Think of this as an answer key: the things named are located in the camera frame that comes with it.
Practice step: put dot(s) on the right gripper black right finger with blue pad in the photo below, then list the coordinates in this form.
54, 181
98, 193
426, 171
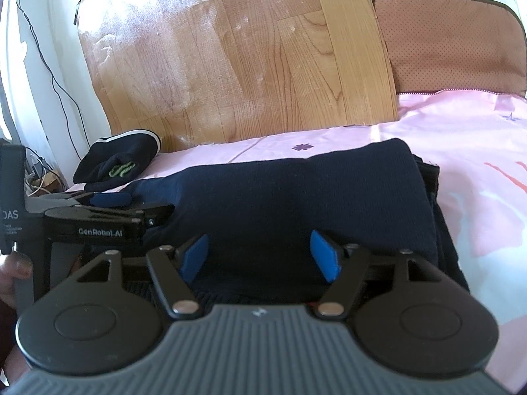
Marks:
344, 267

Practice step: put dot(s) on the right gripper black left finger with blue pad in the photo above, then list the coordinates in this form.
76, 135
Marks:
172, 270

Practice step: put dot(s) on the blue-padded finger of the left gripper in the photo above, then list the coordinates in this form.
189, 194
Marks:
110, 201

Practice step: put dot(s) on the dark navy garment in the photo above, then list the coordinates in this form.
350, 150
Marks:
259, 216

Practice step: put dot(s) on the person's left hand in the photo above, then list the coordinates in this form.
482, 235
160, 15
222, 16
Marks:
13, 267

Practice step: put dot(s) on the black folded garment white stripe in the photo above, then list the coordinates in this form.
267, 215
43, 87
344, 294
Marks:
117, 160

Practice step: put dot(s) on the wooden headboard panel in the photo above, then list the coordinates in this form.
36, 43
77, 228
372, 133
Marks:
218, 71

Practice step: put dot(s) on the pink floral bed sheet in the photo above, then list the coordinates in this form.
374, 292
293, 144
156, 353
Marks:
478, 140

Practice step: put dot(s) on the brown perforated cushion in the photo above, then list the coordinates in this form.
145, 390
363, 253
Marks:
453, 44

